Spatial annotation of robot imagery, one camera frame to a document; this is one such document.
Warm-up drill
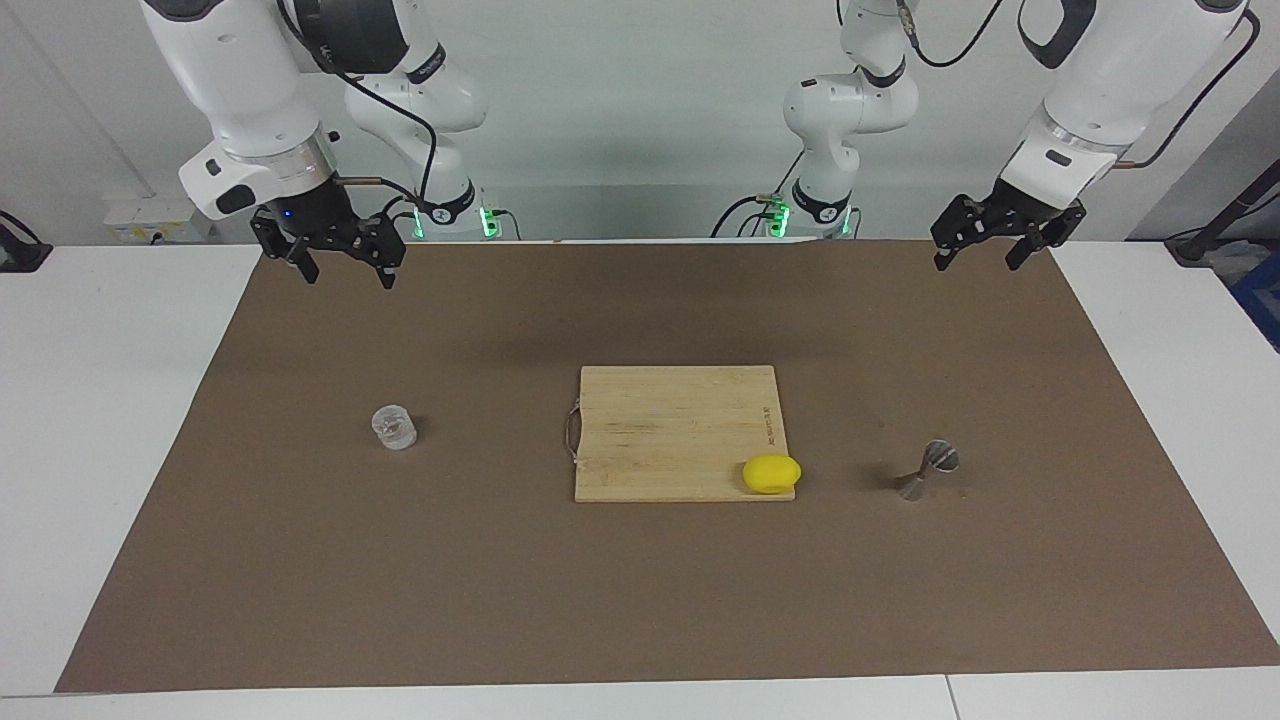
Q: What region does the brown table mat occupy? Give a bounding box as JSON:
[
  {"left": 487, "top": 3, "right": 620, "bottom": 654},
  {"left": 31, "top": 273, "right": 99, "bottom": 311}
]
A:
[{"left": 55, "top": 240, "right": 1280, "bottom": 693}]

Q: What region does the black clamp base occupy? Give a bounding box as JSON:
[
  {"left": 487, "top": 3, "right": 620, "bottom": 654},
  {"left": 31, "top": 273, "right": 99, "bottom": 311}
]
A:
[{"left": 0, "top": 210, "right": 53, "bottom": 273}]

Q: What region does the yellow lemon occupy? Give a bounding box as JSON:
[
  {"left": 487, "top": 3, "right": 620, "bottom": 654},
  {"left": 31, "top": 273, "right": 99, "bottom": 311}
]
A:
[{"left": 742, "top": 454, "right": 802, "bottom": 496}]

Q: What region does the white wall socket box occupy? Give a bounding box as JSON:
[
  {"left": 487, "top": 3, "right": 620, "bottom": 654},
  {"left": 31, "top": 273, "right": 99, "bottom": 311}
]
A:
[{"left": 103, "top": 195, "right": 213, "bottom": 244}]

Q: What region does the metal double jigger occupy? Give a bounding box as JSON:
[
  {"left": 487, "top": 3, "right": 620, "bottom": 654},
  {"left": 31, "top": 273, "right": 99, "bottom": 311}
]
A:
[{"left": 897, "top": 440, "right": 961, "bottom": 502}]

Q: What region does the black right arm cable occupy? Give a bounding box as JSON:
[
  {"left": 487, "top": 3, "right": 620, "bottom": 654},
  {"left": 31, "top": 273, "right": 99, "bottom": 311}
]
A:
[{"left": 275, "top": 0, "right": 441, "bottom": 216}]

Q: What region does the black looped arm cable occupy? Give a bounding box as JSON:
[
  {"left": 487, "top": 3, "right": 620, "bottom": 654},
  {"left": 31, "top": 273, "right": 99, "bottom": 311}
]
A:
[{"left": 900, "top": 0, "right": 1004, "bottom": 69}]

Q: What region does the clear glass cup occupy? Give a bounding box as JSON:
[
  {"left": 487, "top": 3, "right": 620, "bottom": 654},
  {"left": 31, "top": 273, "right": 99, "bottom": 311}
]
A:
[{"left": 371, "top": 404, "right": 417, "bottom": 451}]

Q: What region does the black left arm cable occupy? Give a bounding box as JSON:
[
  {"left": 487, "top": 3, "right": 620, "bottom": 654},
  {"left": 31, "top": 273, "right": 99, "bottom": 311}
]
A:
[{"left": 1110, "top": 8, "right": 1263, "bottom": 169}]

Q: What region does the blue crate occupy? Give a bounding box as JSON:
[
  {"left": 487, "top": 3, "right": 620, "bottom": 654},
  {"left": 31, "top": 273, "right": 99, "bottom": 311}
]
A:
[{"left": 1228, "top": 250, "right": 1280, "bottom": 353}]

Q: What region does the black stand leg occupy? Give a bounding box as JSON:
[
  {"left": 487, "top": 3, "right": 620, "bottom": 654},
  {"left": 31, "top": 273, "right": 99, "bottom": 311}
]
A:
[{"left": 1165, "top": 160, "right": 1280, "bottom": 266}]

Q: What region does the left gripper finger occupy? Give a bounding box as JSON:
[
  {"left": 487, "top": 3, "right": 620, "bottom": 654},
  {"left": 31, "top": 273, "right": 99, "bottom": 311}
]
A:
[
  {"left": 930, "top": 194, "right": 1012, "bottom": 274},
  {"left": 1004, "top": 203, "right": 1089, "bottom": 273}
]

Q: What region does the wooden cutting board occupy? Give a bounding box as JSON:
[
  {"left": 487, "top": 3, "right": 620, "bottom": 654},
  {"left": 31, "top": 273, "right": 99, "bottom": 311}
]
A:
[{"left": 565, "top": 365, "right": 797, "bottom": 503}]

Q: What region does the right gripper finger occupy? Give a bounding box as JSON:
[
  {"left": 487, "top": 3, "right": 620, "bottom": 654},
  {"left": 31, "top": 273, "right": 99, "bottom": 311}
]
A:
[
  {"left": 344, "top": 212, "right": 407, "bottom": 292},
  {"left": 250, "top": 211, "right": 321, "bottom": 285}
]

